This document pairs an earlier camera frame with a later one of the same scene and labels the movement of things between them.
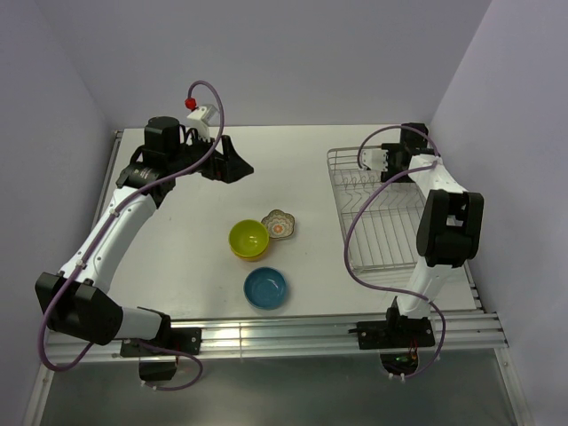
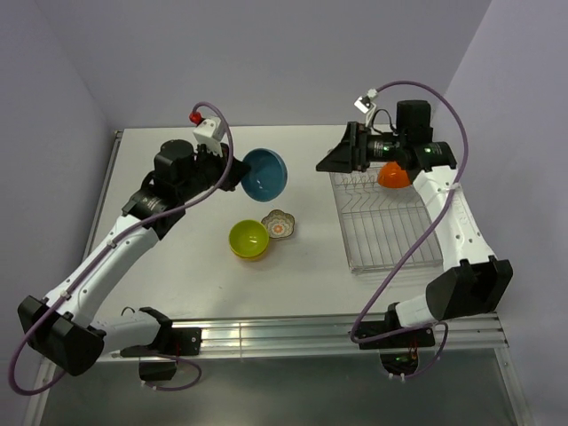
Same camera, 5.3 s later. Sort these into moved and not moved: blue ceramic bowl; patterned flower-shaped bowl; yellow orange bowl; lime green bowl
Moved: blue ceramic bowl
Not moved: lime green bowl; yellow orange bowl; patterned flower-shaped bowl
